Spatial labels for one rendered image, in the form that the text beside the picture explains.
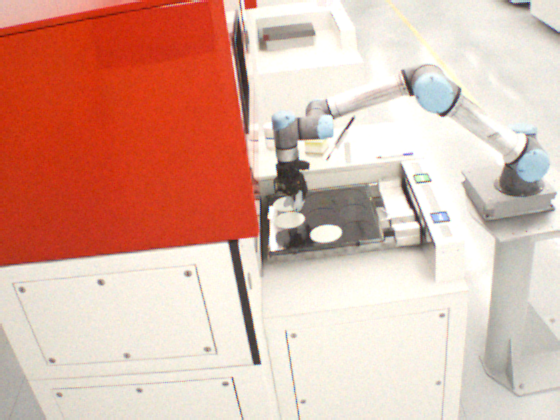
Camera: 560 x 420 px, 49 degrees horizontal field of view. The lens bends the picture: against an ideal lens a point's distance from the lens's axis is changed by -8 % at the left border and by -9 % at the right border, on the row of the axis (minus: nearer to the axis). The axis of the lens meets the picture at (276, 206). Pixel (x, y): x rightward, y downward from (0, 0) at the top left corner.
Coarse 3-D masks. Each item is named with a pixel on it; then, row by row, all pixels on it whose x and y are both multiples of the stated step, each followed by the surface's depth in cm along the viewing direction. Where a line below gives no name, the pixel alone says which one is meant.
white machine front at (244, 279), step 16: (240, 240) 159; (240, 256) 158; (240, 272) 160; (256, 272) 195; (240, 288) 162; (256, 288) 188; (256, 304) 181; (256, 320) 174; (256, 336) 171; (256, 352) 173
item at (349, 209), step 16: (320, 192) 237; (336, 192) 235; (352, 192) 234; (272, 208) 231; (304, 208) 228; (320, 208) 227; (336, 208) 226; (352, 208) 225; (368, 208) 223; (272, 224) 222; (304, 224) 220; (320, 224) 218; (336, 224) 217; (352, 224) 216; (368, 224) 215; (272, 240) 214; (288, 240) 213; (304, 240) 211; (336, 240) 209; (352, 240) 208
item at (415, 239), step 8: (384, 192) 235; (392, 192) 234; (400, 192) 234; (384, 200) 230; (392, 200) 230; (400, 200) 229; (392, 208) 225; (400, 208) 224; (408, 208) 224; (392, 224) 216; (400, 240) 209; (408, 240) 209; (416, 240) 209
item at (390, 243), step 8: (392, 240) 214; (336, 248) 214; (344, 248) 214; (352, 248) 214; (360, 248) 214; (368, 248) 214; (376, 248) 214; (384, 248) 215; (392, 248) 215; (272, 256) 215; (280, 256) 215; (288, 256) 215; (296, 256) 215; (304, 256) 215; (312, 256) 215; (320, 256) 215; (328, 256) 215
